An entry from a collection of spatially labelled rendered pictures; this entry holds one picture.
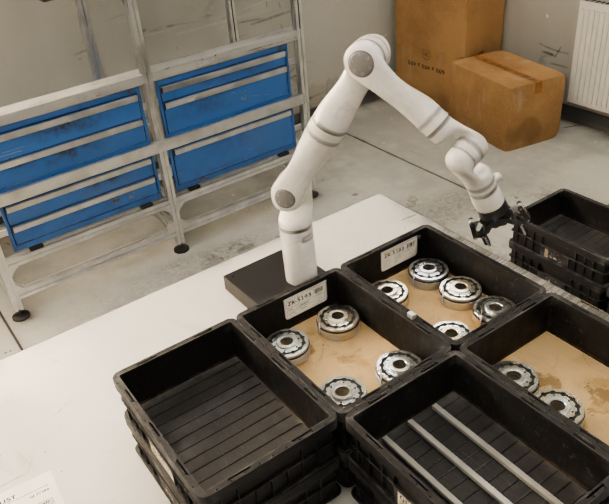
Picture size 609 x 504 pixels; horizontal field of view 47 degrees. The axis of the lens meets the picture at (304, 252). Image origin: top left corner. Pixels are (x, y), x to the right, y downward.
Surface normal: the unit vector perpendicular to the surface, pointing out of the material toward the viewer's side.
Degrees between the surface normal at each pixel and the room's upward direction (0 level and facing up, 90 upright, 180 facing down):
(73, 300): 0
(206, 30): 90
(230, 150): 90
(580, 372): 0
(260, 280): 2
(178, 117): 90
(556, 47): 90
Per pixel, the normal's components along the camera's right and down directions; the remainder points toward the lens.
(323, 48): 0.59, 0.40
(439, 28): -0.74, 0.43
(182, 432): -0.08, -0.83
